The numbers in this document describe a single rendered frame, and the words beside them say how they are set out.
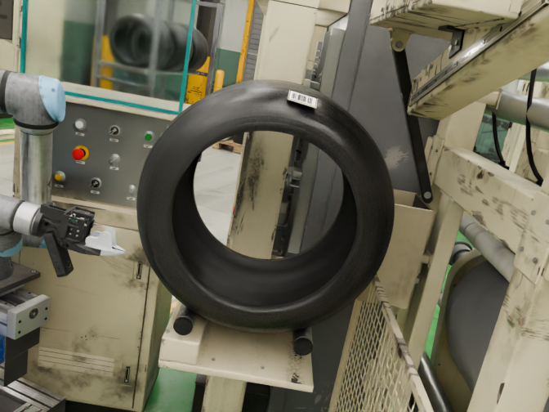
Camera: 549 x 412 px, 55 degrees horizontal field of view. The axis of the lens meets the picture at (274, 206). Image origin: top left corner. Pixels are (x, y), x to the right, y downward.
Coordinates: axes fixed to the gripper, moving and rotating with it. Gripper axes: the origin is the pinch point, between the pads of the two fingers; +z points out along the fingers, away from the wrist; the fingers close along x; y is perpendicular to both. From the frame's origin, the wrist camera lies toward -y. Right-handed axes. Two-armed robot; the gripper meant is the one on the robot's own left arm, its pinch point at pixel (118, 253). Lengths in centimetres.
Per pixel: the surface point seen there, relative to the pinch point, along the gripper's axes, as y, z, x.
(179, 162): 29.3, 9.9, -12.0
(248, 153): 27.9, 22.6, 26.0
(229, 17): 87, -109, 1028
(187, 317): -5.7, 20.5, -10.0
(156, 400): -99, 15, 78
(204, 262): -1.8, 19.9, 13.4
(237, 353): -15.6, 34.7, -2.6
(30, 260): -40, -42, 58
